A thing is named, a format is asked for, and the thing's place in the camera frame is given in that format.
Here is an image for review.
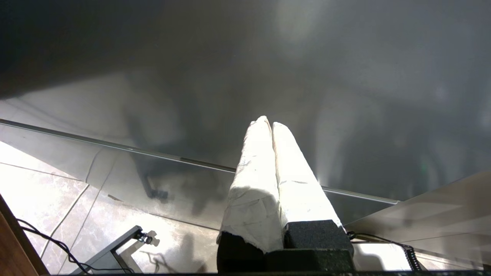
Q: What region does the grey metal stand leg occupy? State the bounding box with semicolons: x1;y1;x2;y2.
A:
71;225;154;275

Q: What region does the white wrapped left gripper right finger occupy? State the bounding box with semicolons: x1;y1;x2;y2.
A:
272;122;354;255

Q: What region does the white cabinet side panel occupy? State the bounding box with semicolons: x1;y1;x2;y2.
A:
345;171;491;265

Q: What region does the stainless steel fridge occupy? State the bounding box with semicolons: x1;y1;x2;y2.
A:
0;0;491;230

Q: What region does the brown wooden panel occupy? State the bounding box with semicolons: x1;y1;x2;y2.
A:
0;195;48;276

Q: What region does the thin black floor cable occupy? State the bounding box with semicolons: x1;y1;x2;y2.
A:
15;218;135;274

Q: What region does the coiled black cable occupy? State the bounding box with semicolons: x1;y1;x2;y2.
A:
346;231;423;271

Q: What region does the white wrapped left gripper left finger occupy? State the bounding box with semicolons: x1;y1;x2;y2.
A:
217;116;285;273

